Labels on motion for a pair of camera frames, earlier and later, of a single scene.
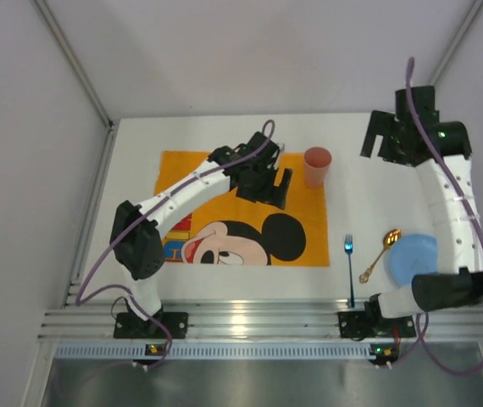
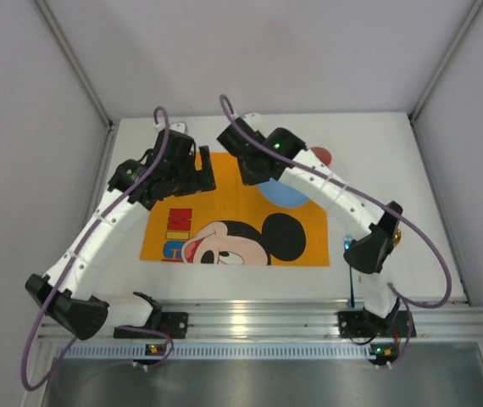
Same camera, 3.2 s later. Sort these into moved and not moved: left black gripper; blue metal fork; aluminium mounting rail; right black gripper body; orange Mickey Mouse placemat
Moved: left black gripper; right black gripper body
Not moved: blue metal fork; aluminium mounting rail; orange Mickey Mouse placemat
